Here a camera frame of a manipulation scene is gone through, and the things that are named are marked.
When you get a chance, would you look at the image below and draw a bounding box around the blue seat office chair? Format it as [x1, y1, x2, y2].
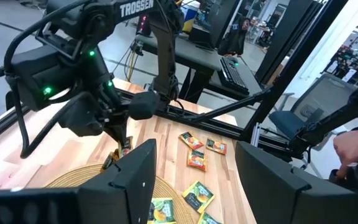
[268, 73, 358, 147]

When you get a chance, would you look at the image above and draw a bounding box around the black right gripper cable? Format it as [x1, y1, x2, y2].
[3, 0, 99, 159]

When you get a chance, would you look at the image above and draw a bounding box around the person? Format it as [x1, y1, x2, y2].
[218, 15, 252, 57]

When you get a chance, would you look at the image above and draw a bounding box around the round woven straw placemat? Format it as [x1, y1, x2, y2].
[44, 163, 196, 224]

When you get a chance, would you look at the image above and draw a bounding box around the black computer keyboard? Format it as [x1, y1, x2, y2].
[219, 55, 250, 96]

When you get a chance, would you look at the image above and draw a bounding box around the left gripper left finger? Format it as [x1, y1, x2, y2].
[0, 139, 158, 224]

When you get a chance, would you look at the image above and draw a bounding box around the silver aluminium extrusion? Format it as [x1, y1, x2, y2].
[249, 122, 261, 147]

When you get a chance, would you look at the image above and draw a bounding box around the white bottle blue yellow label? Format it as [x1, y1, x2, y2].
[180, 0, 201, 34]

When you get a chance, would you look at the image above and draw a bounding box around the yellow green tea packet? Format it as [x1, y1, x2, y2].
[206, 138, 228, 156]

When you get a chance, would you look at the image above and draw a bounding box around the black aluminium table frame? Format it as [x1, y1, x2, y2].
[0, 0, 351, 162]

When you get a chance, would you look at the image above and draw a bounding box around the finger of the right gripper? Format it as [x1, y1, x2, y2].
[120, 123, 129, 149]
[109, 124, 122, 147]

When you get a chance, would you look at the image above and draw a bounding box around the orange yellow cable bundle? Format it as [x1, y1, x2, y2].
[116, 40, 139, 82]

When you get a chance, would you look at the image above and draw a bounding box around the black workstation desk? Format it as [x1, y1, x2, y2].
[134, 18, 265, 105]

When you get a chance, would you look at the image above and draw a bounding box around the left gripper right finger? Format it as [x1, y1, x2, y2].
[235, 141, 358, 224]

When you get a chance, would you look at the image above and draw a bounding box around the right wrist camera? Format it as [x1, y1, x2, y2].
[57, 95, 106, 138]

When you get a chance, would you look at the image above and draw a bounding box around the person's hand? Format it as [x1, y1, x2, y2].
[333, 129, 358, 179]

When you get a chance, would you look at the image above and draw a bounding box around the green lemon lime tea packet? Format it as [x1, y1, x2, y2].
[181, 180, 216, 214]
[197, 212, 223, 224]
[147, 197, 177, 224]

